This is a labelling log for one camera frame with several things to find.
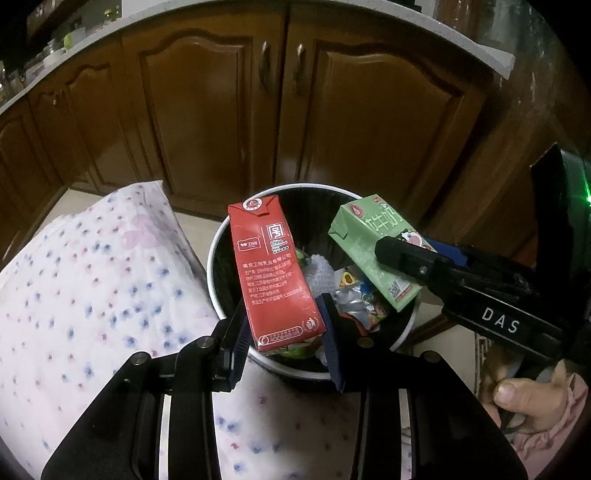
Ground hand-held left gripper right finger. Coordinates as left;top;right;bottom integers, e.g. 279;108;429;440
318;292;529;480

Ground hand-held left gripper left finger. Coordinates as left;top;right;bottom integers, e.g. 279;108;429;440
41;295;252;480

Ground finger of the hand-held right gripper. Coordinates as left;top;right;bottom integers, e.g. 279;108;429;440
375;237;455;296
422;237;472;268

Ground green milk carton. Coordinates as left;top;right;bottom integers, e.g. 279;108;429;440
328;194;437;311

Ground red milk carton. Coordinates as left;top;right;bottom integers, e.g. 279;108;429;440
228;194;327;354

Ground white rimmed black trash bin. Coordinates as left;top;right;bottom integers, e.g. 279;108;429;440
206;184;421;384

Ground person's right hand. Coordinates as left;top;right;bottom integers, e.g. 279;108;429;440
478;346;577;435

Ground colourful foil wrapper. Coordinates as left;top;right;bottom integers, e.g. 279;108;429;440
335;268;393;329

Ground white mesh wrapper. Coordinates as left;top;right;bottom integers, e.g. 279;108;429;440
307;254;338;296

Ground floral tablecloth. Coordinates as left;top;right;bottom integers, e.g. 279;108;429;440
0;181;416;480

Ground white countertop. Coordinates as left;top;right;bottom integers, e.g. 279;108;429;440
0;0;515;116

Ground wooden kitchen cabinet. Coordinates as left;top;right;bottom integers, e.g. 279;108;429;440
0;0;591;278

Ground pile of kitchenware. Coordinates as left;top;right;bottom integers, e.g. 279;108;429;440
0;23;88;93

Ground metal cabinet handle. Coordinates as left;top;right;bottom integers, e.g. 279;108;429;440
292;43;306;92
260;41;274;92

